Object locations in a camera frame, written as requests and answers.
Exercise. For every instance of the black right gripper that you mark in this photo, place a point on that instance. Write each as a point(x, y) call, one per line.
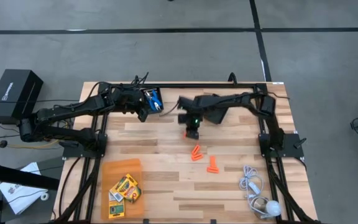
point(186, 109)

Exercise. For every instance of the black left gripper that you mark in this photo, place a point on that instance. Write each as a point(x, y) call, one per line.
point(129, 107)

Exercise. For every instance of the black curved frame bracket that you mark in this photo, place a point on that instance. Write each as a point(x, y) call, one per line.
point(232, 79)

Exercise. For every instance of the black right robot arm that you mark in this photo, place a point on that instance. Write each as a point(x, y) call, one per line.
point(228, 99)

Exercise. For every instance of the orange translucent plastic bin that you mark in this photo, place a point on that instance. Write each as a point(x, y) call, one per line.
point(132, 211)

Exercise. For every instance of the white round bulb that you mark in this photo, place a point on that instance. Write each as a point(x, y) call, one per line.
point(273, 208)

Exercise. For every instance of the white tape roll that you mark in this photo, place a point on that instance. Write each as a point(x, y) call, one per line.
point(44, 193)

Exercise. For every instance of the black cardboard box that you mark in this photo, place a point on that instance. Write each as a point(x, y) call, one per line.
point(15, 96)

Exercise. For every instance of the yellow green crayon box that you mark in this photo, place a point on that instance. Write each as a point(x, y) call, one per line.
point(115, 196)
point(128, 188)
point(116, 211)

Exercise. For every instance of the black mesh basket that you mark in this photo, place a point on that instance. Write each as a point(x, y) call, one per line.
point(216, 117)
point(148, 109)

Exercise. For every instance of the black round plug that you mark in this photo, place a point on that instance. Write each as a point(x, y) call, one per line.
point(2, 143)

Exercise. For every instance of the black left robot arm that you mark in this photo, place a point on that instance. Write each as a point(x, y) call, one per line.
point(73, 107)

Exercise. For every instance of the white paper sheet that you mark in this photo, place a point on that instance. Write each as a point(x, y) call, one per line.
point(20, 196)

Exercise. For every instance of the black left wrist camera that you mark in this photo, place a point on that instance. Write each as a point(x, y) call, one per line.
point(128, 98)

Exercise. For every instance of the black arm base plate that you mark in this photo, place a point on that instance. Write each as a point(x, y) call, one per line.
point(291, 152)
point(73, 151)

